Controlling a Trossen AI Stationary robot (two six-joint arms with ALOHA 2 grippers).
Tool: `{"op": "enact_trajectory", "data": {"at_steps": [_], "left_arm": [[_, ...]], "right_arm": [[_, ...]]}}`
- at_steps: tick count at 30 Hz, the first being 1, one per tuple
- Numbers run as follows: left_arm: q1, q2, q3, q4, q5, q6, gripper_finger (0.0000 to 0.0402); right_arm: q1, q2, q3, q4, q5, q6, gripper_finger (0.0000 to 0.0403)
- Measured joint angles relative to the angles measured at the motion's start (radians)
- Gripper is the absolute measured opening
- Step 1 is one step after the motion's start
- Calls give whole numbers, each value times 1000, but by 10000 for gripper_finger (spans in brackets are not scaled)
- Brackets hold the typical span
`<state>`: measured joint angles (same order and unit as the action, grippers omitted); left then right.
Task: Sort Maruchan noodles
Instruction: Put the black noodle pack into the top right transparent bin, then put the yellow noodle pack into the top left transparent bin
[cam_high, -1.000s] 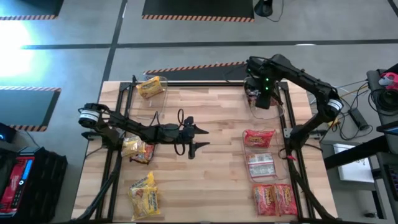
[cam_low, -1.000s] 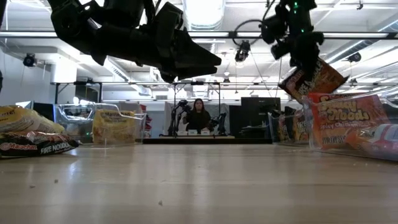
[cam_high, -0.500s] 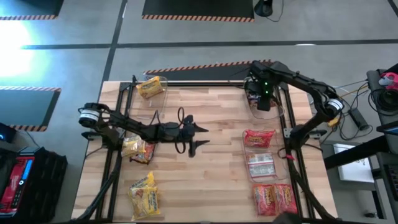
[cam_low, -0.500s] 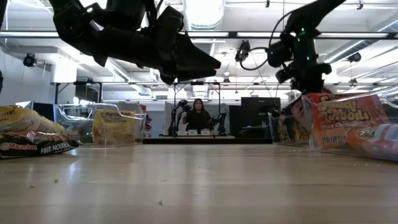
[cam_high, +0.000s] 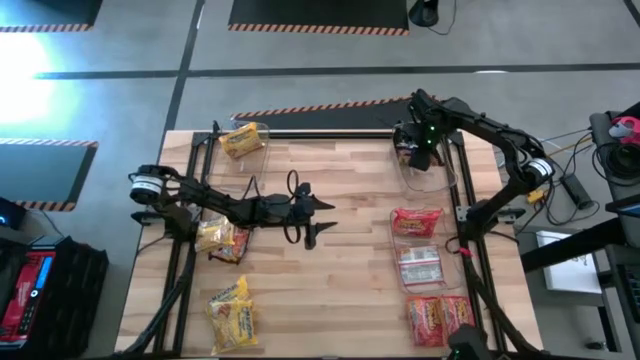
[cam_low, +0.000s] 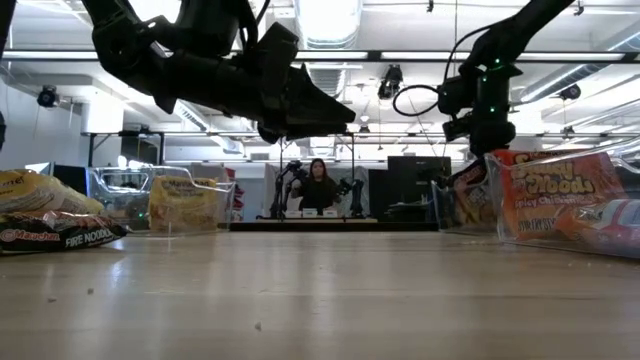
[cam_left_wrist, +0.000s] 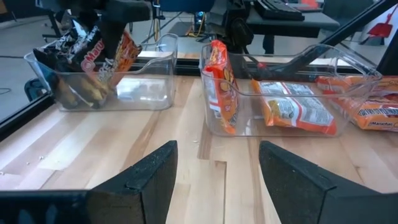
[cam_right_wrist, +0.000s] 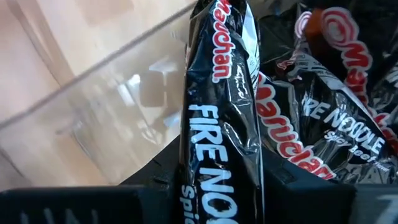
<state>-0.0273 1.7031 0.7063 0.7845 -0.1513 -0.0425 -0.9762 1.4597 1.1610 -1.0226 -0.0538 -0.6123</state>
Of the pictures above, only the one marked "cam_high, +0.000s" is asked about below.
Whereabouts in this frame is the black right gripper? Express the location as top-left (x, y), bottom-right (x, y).
top-left (408, 90), bottom-right (441, 172)

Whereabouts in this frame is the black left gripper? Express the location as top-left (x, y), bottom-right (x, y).
top-left (257, 182), bottom-right (339, 250)

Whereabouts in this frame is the clear plastic bin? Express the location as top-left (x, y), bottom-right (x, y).
top-left (389, 119), bottom-right (459, 197)
top-left (205, 121), bottom-right (271, 194)
top-left (388, 204), bottom-right (464, 294)

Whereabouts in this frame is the black hazard-striped floor mat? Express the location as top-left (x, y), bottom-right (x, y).
top-left (227, 0), bottom-right (411, 37)
top-left (0, 138), bottom-right (100, 213)
top-left (0, 0), bottom-right (105, 34)
top-left (230, 94), bottom-right (450, 132)

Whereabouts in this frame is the black floor stand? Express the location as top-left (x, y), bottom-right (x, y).
top-left (408, 0), bottom-right (440, 29)

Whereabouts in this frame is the black power brick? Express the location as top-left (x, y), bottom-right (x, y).
top-left (558, 172), bottom-right (596, 211)

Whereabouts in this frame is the black desk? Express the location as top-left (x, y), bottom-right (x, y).
top-left (519, 199), bottom-right (640, 360)

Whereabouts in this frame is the grey side table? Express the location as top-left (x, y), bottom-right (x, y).
top-left (588, 102), bottom-right (640, 201)

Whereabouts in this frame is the white box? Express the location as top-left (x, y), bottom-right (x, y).
top-left (535, 229), bottom-right (604, 295)

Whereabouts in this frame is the black device with green light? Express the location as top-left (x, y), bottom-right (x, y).
top-left (446, 323), bottom-right (494, 360)

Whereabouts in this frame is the red and white object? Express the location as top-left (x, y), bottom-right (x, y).
top-left (608, 115), bottom-right (640, 146)

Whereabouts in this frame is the black plastic crate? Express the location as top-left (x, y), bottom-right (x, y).
top-left (29, 234), bottom-right (110, 359)

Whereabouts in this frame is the red device with blue screen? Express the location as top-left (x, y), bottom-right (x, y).
top-left (0, 248), bottom-right (57, 346)

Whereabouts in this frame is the black device with blue light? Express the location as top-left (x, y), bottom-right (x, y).
top-left (0, 196), bottom-right (29, 231)

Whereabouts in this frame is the black aluminium rig frame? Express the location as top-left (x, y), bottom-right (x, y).
top-left (117, 130), bottom-right (544, 359)

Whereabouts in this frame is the black side bracket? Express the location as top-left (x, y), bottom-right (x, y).
top-left (492, 205), bottom-right (527, 222)
top-left (130, 209), bottom-right (164, 226)

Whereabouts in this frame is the yellow cable with plug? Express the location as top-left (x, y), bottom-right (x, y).
top-left (524, 134), bottom-right (594, 205)

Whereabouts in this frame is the black floor cable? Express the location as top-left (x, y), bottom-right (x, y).
top-left (427, 0), bottom-right (457, 37)

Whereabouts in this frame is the black coiled cable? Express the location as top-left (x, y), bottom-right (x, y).
top-left (591, 142), bottom-right (640, 181)

